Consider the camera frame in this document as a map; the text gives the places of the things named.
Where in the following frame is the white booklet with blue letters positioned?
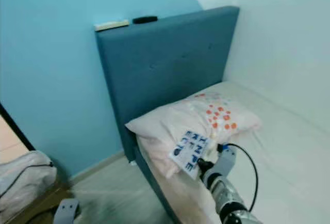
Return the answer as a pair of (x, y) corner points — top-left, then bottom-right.
(169, 130), (212, 179)

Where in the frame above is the pink patterned pillow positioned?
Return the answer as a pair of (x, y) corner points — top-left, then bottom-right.
(125, 91), (262, 179)

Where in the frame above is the clear plastic bag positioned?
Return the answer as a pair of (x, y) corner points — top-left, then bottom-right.
(0, 150), (57, 222)

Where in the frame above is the brown cardboard box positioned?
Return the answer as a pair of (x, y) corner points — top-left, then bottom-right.
(5, 178), (73, 224)

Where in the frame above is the black remote control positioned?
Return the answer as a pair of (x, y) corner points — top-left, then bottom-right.
(133, 16), (158, 25)

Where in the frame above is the white remote control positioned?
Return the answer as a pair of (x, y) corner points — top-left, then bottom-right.
(94, 20), (129, 32)

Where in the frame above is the blue upholstered bed frame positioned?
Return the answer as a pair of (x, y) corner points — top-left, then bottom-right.
(94, 6), (241, 224)

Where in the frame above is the black door frame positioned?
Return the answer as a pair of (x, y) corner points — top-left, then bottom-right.
(0, 103), (32, 152)

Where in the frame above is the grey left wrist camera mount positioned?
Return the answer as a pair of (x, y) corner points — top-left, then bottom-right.
(54, 198), (80, 224)

